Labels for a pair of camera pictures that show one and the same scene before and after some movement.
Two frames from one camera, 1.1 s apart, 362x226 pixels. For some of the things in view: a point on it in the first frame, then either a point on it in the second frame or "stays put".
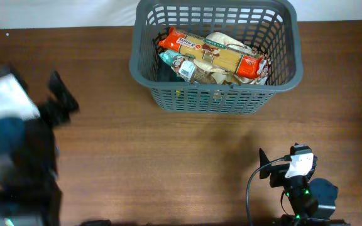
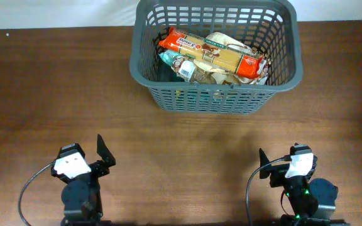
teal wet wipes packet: [169, 56] stays put
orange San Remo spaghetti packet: [215, 55] stays put
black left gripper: [57, 112] to [103, 151]
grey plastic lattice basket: [273, 27] stays put
